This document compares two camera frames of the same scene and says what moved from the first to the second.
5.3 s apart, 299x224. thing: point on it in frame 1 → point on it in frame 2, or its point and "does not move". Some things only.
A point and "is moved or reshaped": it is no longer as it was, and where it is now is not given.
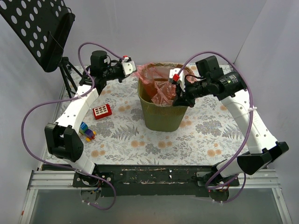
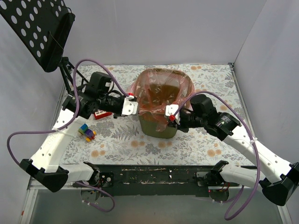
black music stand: [43, 26] does not move
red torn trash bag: [154, 78] is moved or reshaped
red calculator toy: [102, 111] does not move
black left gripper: [120, 71] → [118, 108]
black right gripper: [185, 92] → [182, 120]
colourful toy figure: [89, 134] does not move
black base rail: [147, 180] does not move
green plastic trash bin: [159, 118] → [148, 126]
